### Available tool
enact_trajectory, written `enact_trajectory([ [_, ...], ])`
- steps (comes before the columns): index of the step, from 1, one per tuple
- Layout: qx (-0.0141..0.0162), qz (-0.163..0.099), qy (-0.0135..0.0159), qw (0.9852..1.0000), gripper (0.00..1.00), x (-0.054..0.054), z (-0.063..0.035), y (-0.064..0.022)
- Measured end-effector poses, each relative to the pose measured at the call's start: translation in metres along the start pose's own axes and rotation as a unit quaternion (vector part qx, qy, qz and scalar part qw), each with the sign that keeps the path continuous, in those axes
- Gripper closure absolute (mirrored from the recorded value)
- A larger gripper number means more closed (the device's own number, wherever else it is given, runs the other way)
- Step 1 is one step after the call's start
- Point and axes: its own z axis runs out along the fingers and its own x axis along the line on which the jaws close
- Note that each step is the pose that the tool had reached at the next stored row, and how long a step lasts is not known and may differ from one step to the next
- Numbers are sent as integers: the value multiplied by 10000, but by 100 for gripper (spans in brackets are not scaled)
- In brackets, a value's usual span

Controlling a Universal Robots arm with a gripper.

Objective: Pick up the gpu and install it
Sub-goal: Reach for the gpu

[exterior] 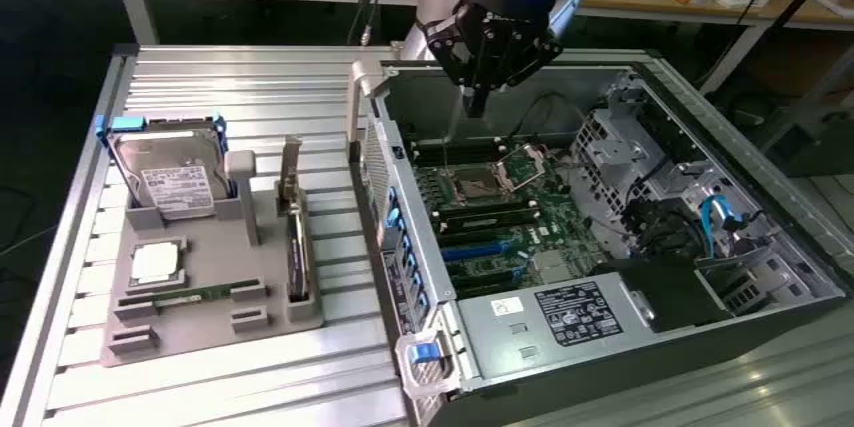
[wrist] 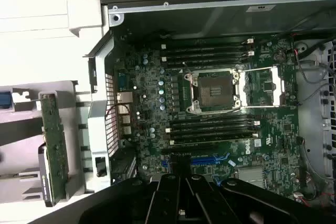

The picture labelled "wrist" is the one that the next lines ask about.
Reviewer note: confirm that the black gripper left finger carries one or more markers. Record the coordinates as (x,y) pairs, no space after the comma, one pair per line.
(118,203)

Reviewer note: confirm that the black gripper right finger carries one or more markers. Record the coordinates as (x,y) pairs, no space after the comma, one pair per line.
(249,203)

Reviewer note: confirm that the silver chipset heat sink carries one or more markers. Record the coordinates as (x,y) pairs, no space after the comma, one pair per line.
(250,176)

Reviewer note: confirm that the blue expansion slot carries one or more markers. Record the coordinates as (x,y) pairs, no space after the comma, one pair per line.
(204,161)

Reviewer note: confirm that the black RAM slot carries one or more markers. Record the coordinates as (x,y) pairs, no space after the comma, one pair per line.
(210,134)
(204,42)
(204,48)
(210,127)
(204,55)
(210,140)
(204,62)
(210,119)

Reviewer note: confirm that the black expansion slot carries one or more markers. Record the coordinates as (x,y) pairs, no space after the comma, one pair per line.
(197,150)

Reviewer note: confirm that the CPU socket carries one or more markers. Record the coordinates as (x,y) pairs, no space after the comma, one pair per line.
(212,90)

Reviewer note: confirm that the silver socket cover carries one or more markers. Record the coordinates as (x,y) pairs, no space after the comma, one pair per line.
(278,87)

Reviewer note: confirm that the green Dell motherboard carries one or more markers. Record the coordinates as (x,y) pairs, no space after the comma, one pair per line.
(147,82)

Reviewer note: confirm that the grey plastic parts rack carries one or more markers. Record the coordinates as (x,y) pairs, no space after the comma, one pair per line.
(71,87)

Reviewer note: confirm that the round coin cell battery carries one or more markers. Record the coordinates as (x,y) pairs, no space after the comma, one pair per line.
(279,56)

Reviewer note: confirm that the hard disk in blue caddy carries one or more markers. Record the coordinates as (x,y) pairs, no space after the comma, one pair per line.
(5,99)

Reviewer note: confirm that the open black PC case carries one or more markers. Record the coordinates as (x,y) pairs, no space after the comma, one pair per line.
(183,24)

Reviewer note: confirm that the black intrusion switch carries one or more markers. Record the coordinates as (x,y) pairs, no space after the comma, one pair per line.
(99,163)

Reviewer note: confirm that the grey corner fixture bracket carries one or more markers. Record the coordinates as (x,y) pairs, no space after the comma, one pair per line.
(84,14)

